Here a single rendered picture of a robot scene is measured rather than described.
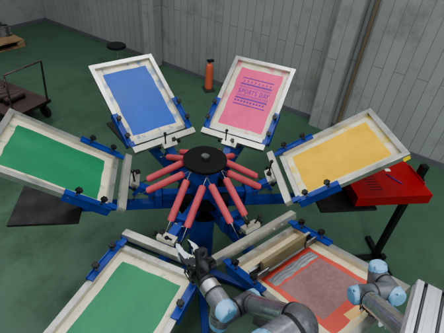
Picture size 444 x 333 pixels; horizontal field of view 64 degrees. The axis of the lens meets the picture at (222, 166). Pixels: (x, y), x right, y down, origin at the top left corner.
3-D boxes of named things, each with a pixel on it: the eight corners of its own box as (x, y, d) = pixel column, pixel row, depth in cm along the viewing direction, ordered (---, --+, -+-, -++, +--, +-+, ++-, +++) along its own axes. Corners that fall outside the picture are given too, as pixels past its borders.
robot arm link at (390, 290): (380, 310, 140) (365, 290, 150) (406, 306, 142) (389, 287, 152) (385, 295, 137) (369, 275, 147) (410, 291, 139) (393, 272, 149)
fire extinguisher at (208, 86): (217, 89, 614) (219, 59, 580) (211, 94, 597) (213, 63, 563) (205, 86, 621) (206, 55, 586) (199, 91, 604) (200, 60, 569)
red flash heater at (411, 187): (397, 166, 310) (402, 156, 302) (427, 204, 275) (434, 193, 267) (332, 168, 301) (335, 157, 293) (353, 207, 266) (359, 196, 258)
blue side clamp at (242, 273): (267, 296, 191) (266, 286, 188) (260, 301, 188) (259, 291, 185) (232, 268, 213) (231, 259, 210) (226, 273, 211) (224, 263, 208)
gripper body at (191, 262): (182, 271, 143) (196, 295, 135) (184, 257, 138) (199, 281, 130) (198, 265, 147) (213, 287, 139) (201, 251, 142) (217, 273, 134)
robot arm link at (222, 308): (219, 328, 126) (220, 316, 120) (203, 303, 133) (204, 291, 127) (237, 318, 129) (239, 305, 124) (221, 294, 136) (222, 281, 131)
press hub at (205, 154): (229, 274, 329) (246, 160, 244) (193, 296, 309) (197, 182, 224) (204, 245, 353) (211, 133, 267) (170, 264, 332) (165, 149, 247)
